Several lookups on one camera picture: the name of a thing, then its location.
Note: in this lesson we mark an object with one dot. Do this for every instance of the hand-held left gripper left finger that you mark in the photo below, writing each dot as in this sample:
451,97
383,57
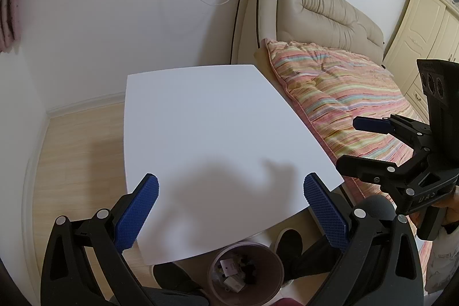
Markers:
138,211

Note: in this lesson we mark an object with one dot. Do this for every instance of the striped pink quilt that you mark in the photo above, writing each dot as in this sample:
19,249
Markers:
333,83

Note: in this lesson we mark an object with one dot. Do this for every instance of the pink waste bin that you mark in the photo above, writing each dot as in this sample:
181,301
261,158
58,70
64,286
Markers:
269,263

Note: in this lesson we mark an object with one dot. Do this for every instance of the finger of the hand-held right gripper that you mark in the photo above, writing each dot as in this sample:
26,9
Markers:
362,166
373,124

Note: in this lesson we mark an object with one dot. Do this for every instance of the tan mattress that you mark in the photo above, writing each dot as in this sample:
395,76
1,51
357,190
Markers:
261,58

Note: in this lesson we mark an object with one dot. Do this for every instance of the pink curtain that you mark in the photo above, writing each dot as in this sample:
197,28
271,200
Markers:
8,19

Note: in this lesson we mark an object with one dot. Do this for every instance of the black shoe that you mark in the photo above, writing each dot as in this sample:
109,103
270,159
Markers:
172,275
289,245

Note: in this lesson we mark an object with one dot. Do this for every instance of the white bedside table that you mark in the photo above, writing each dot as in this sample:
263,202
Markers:
215,119

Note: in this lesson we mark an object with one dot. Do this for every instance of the person's right hand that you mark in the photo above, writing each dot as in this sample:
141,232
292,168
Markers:
448,205

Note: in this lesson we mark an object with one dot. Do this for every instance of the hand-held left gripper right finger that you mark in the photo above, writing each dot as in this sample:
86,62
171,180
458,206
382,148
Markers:
324,209

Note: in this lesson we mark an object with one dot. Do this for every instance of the beige padded headboard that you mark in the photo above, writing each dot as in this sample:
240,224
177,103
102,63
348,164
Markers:
315,5

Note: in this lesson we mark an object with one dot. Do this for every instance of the cream wardrobe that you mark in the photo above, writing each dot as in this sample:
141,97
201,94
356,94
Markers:
419,33

